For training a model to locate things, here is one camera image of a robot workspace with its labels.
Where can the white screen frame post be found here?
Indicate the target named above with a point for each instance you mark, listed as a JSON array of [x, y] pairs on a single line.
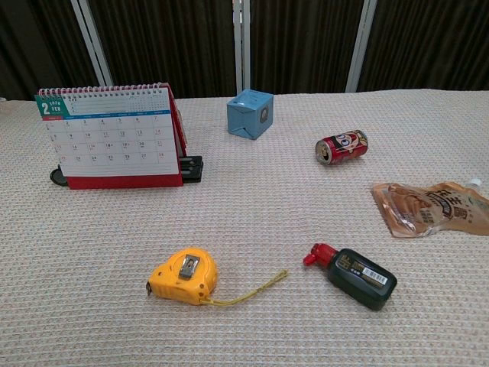
[[361, 42], [91, 42], [241, 46]]

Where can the brown spouted refill pouch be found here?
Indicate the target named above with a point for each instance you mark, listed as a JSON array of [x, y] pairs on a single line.
[[431, 208]]

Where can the red cartoon drink can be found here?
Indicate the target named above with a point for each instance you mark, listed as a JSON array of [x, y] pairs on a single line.
[[344, 147]]

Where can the red desk calendar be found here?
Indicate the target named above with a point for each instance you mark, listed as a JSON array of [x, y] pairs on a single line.
[[114, 134]]

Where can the beige woven tablecloth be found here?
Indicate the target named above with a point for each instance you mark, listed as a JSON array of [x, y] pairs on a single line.
[[267, 214]]

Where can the black stand base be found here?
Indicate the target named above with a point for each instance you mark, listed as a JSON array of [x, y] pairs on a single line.
[[193, 168]]

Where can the dark brown curtain panel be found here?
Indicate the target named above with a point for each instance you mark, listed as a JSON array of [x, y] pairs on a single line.
[[38, 46], [431, 42], [164, 42], [302, 42]]

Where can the yellow tape measure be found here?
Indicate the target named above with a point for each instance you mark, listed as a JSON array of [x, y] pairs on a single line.
[[183, 277]]

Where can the blue paper box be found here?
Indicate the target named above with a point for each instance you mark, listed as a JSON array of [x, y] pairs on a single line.
[[244, 116]]

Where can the black ink bottle red cap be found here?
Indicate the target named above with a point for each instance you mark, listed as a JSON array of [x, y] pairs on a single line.
[[359, 277]]

